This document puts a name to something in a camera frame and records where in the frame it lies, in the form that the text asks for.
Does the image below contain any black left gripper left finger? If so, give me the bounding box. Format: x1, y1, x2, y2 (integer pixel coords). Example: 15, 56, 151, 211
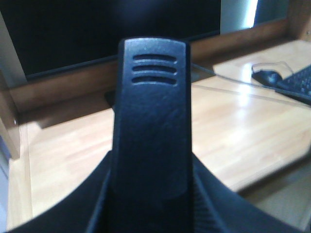
6, 151, 114, 233

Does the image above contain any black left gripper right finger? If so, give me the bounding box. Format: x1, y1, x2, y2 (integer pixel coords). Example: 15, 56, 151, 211
192, 154, 302, 233

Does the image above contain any wooden desk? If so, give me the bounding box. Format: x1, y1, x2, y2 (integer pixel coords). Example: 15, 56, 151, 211
0, 0, 311, 230

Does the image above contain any black computer mouse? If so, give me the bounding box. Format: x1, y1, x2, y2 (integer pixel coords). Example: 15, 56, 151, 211
252, 70, 283, 87

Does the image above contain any black keyboard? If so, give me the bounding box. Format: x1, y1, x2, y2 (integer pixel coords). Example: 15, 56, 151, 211
276, 66, 311, 105

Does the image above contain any black computer monitor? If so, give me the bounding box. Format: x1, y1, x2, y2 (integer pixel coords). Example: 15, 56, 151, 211
0, 0, 222, 107

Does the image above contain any black monitor cable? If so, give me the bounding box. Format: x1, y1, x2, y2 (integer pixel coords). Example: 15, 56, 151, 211
191, 63, 311, 107

